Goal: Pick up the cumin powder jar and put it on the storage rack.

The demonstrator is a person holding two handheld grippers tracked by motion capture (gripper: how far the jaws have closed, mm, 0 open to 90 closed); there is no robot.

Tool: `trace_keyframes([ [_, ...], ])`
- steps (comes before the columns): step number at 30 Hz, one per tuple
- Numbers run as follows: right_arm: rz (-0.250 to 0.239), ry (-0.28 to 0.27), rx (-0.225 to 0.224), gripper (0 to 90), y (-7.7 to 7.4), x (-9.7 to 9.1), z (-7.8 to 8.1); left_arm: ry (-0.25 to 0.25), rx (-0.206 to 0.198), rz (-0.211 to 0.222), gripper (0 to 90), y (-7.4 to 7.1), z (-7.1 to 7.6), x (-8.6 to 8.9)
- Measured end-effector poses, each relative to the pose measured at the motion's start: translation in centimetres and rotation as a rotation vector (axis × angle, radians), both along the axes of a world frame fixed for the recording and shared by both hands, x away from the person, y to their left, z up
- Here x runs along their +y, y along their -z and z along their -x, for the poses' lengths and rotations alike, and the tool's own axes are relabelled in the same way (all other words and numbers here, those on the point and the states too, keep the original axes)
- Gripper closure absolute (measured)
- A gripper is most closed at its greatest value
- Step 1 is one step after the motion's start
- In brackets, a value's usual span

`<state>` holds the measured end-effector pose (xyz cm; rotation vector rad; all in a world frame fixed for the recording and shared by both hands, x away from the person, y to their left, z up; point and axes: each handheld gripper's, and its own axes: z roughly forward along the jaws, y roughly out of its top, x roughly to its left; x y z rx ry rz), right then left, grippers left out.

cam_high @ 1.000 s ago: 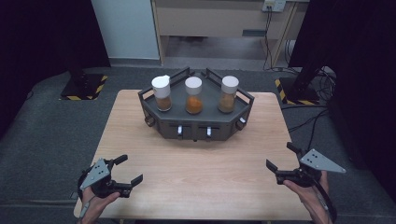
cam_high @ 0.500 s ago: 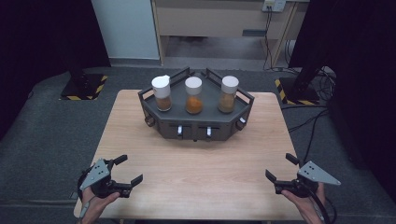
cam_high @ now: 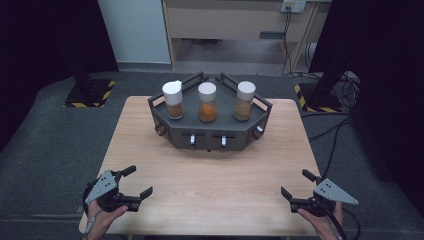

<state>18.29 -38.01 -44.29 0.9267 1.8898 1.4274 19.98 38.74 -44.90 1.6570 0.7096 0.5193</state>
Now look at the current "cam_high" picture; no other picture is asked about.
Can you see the white power strip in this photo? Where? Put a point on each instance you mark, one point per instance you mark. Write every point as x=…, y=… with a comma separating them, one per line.
x=293, y=5

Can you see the orange powder spice jar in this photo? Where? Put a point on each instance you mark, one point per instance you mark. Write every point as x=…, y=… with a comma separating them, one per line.
x=207, y=111

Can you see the light wooden desk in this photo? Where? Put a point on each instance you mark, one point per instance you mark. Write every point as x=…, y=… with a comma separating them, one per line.
x=216, y=23

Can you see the black corner rack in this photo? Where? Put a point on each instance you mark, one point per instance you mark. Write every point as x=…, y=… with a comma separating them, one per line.
x=191, y=133

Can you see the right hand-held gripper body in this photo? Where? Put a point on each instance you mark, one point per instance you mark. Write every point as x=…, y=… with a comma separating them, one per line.
x=331, y=192

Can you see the black stand with striped base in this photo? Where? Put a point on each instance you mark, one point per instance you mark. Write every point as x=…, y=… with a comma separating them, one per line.
x=88, y=95
x=320, y=96

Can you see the person's left hand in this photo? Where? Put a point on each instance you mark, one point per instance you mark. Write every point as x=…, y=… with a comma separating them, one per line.
x=101, y=221

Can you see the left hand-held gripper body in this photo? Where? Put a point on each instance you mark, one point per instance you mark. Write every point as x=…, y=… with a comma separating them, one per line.
x=104, y=186

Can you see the dark curtain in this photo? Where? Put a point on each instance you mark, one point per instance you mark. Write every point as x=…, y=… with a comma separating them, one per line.
x=383, y=66
x=40, y=50

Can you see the spice jar with spouted lid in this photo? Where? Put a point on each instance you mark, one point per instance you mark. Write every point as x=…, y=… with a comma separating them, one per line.
x=173, y=95

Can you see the person's right hand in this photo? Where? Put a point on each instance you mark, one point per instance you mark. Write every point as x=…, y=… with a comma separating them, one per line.
x=325, y=228

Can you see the tan powder spice jar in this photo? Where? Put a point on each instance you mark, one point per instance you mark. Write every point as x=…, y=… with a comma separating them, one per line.
x=245, y=100

